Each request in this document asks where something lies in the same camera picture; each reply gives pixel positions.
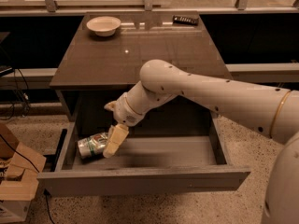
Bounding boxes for black cable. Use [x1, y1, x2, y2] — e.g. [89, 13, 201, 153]
[0, 133, 55, 224]

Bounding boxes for brown cardboard box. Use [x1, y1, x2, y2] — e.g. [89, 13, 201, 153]
[0, 124, 46, 224]

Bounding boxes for white bowl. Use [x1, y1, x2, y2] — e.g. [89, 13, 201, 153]
[86, 16, 121, 37]

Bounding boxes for black device at left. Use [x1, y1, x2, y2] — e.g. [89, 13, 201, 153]
[0, 32, 14, 77]

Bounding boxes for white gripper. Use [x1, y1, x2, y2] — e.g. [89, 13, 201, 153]
[103, 92, 144, 158]

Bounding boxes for crushed 7up can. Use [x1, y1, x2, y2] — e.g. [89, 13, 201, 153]
[78, 133, 107, 159]

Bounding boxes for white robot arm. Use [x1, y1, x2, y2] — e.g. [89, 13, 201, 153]
[104, 60, 299, 224]

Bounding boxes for open grey top drawer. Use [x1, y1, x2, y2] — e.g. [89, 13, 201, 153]
[38, 109, 250, 196]

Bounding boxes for black remote control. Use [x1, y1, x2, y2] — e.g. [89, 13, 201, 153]
[173, 15, 199, 26]

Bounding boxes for grey cabinet with counter top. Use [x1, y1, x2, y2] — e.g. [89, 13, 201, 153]
[49, 11, 235, 138]

